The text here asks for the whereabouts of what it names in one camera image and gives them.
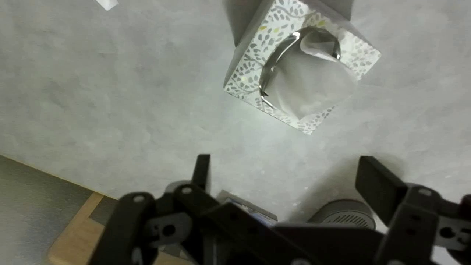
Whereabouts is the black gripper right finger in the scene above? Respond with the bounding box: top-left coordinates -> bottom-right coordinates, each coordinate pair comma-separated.
354,155 -> 471,265

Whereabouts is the crumpled white tissue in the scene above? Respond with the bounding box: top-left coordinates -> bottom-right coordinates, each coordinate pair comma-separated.
95,0 -> 121,12

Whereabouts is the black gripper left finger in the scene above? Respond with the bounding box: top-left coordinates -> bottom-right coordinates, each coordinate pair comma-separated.
87,153 -> 307,265

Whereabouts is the patterned cube tissue box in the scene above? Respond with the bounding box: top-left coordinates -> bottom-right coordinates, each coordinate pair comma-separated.
223,0 -> 383,137

